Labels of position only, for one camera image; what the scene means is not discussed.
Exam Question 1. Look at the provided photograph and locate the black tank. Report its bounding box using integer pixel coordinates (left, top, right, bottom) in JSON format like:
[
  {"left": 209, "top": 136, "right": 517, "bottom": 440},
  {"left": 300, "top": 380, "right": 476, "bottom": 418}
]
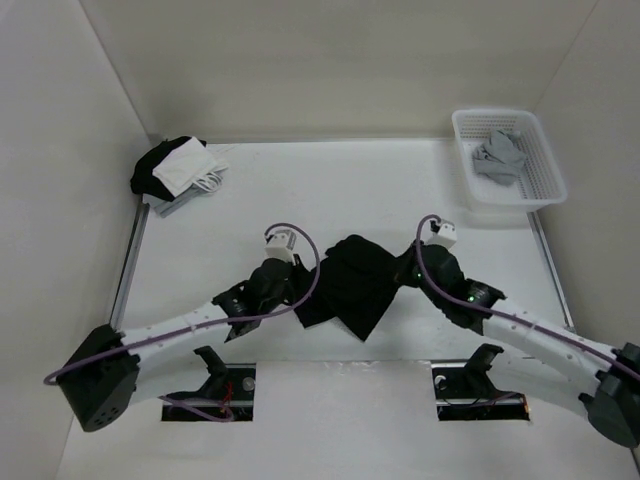
[
  {"left": 292, "top": 234, "right": 400, "bottom": 341},
  {"left": 130, "top": 136, "right": 192, "bottom": 202}
]

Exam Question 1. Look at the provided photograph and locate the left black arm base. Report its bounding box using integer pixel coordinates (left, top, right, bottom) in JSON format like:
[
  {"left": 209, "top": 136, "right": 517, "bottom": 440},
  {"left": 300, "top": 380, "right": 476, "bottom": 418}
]
[{"left": 161, "top": 346, "right": 257, "bottom": 423}]

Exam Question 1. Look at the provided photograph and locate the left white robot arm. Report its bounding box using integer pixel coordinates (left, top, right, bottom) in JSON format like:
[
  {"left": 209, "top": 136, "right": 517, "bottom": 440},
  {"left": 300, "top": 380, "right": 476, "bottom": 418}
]
[{"left": 54, "top": 258, "right": 315, "bottom": 432}]

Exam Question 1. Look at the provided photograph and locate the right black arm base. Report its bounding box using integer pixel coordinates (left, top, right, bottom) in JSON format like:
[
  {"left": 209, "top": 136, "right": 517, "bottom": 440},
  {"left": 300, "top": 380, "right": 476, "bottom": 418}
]
[{"left": 431, "top": 344, "right": 530, "bottom": 422}]

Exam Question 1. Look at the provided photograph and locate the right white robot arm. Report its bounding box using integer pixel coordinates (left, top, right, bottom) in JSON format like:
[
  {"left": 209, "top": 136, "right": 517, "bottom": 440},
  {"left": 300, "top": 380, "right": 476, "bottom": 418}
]
[{"left": 394, "top": 240, "right": 639, "bottom": 448}]

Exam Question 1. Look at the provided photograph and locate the grey tank top in basket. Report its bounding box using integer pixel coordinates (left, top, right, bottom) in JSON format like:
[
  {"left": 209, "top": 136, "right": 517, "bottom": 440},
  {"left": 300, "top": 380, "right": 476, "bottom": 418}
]
[{"left": 472, "top": 129, "right": 528, "bottom": 187}]

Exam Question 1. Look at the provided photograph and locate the folded grey tank top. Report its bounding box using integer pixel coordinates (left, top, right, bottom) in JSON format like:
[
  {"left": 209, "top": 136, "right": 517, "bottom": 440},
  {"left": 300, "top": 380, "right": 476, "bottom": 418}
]
[{"left": 142, "top": 185, "right": 204, "bottom": 218}]

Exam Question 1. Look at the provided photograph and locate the folded white tank top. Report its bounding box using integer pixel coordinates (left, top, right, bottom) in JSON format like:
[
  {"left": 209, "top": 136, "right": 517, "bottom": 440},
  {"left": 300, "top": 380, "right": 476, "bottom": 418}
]
[{"left": 152, "top": 137, "right": 228, "bottom": 197}]

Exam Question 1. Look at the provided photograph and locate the folded black tank top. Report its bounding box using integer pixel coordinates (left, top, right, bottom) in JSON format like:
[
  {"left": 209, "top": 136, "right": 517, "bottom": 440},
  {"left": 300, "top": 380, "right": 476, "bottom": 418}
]
[{"left": 130, "top": 136, "right": 192, "bottom": 202}]

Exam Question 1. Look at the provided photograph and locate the white plastic basket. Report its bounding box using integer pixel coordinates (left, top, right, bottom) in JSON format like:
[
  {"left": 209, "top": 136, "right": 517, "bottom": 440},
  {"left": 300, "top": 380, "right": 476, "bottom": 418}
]
[{"left": 451, "top": 108, "right": 567, "bottom": 214}]

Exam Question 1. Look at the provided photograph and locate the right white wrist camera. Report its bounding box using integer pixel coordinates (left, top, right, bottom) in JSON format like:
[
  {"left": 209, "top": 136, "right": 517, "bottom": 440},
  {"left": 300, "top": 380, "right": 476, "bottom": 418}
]
[{"left": 425, "top": 219, "right": 457, "bottom": 250}]

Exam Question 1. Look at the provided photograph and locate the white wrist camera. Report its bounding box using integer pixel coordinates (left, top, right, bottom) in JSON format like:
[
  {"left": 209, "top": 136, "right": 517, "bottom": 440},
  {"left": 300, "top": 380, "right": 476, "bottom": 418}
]
[
  {"left": 425, "top": 219, "right": 457, "bottom": 250},
  {"left": 264, "top": 227, "right": 297, "bottom": 264}
]

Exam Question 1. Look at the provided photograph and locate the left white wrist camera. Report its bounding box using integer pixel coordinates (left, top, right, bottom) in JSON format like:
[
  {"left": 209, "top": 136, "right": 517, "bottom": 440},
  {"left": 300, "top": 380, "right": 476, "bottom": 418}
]
[{"left": 264, "top": 227, "right": 297, "bottom": 264}]

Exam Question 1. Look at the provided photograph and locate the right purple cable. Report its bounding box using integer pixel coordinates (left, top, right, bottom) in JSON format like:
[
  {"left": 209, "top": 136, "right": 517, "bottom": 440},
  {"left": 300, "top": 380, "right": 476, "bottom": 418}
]
[{"left": 416, "top": 214, "right": 640, "bottom": 376}]

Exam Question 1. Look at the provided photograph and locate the purple cable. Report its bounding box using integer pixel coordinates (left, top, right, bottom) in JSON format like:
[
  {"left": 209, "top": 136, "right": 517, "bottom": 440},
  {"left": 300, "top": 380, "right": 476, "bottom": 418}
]
[
  {"left": 416, "top": 214, "right": 640, "bottom": 376},
  {"left": 43, "top": 222, "right": 321, "bottom": 386}
]

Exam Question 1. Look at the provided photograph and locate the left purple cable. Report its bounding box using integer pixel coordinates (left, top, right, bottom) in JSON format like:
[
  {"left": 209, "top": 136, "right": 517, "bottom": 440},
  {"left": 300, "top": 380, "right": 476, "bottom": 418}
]
[{"left": 43, "top": 222, "right": 321, "bottom": 386}]

